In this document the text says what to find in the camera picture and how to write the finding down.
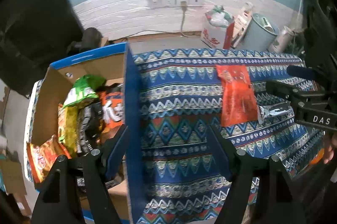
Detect person right hand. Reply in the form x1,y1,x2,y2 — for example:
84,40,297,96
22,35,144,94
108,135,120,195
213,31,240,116
323,133,337,164

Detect green snack bag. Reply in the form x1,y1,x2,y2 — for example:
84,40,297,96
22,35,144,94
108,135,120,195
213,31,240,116
63,74,106,109

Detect orange snack bag in box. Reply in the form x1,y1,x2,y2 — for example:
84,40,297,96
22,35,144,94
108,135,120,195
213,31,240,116
97,83,123,133

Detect red white carton box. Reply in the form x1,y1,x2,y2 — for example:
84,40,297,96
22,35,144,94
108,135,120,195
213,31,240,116
201,5,235,49

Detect black hanging cloth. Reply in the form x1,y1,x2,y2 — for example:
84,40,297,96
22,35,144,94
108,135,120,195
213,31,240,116
1,0,83,96

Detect light blue waste bin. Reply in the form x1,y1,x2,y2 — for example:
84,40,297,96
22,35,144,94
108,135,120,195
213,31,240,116
238,13,280,51

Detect black round speaker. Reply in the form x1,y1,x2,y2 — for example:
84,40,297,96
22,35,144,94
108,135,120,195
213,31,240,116
66,27,103,55

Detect white wall socket strip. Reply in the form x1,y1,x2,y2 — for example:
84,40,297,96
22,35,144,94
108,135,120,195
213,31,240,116
147,0,204,9

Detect white kettle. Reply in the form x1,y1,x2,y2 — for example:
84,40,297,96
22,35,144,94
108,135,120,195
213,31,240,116
269,26,295,53

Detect red white paper packages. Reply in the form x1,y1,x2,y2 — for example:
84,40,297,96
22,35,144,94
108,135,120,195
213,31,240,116
231,2,254,48

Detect blue cardboard box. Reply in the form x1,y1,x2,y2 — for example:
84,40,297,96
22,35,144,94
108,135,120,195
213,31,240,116
25,43,147,223

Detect red snack bag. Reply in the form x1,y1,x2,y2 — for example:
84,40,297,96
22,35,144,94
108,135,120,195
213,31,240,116
215,65,258,127

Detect yellow long cracker pack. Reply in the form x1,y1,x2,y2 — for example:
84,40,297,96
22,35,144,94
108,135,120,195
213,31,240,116
58,104,78,157

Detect orange chips snack bag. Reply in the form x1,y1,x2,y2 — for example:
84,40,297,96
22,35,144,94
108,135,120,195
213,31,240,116
26,135,71,184

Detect black snack bag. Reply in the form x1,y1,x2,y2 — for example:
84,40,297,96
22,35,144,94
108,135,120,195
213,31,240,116
76,101,103,154

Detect silver foil snack bag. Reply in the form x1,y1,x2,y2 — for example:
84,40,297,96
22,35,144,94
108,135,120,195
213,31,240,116
258,101,292,124

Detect grey plug and cable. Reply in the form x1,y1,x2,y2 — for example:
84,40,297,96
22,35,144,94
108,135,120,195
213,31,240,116
180,1,197,38

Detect blue patterned tablecloth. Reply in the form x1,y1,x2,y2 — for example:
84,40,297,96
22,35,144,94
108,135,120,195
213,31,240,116
130,48,324,223

